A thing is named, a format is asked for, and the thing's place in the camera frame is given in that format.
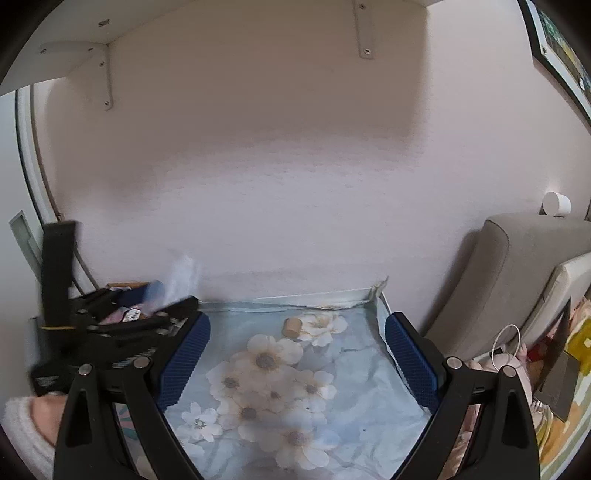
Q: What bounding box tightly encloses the white door with recessed handle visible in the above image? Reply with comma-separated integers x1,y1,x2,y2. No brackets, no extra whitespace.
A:
0,87,63,333

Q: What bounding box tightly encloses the light blue floral blanket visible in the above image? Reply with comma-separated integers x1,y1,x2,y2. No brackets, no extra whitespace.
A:
159,276,446,480

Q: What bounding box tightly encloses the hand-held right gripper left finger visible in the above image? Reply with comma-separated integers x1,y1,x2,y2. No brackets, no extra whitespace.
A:
53,311,212,480

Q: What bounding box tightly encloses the grey padded headboard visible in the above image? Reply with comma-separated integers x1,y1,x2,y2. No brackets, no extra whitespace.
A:
422,213,591,361

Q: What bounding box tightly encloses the black framed picture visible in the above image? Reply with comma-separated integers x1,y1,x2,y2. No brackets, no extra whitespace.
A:
517,0,591,121

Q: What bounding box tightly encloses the yellow patterned blanket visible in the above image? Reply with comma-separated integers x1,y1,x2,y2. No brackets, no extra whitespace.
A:
536,295,591,480

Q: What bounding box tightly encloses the white padded panel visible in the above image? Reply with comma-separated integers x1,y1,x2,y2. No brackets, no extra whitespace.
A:
517,251,591,352

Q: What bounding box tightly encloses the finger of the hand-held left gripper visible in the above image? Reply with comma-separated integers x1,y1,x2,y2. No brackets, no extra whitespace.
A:
69,281,200,321
85,316,188,341

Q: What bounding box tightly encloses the white round wall device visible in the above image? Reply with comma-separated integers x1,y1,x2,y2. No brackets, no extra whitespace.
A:
541,191,571,217

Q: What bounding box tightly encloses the white wall shelf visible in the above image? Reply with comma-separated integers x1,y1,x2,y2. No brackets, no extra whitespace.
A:
0,0,446,90

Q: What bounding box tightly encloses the pink plush toy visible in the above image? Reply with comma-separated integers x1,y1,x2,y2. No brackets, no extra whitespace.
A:
455,344,552,462

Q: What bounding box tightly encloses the dark notebook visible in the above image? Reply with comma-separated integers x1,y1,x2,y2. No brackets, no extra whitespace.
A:
536,298,583,422

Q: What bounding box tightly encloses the white shelf bracket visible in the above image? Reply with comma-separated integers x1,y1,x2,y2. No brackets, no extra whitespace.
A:
39,41,114,112
353,0,376,60

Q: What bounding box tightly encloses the person's left forearm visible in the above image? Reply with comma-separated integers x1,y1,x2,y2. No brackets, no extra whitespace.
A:
1,394,70,480

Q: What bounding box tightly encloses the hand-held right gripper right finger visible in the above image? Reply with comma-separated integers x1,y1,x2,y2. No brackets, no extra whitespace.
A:
385,312,541,480

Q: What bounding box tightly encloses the white cable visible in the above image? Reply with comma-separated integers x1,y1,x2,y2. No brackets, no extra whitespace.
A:
489,323,523,371

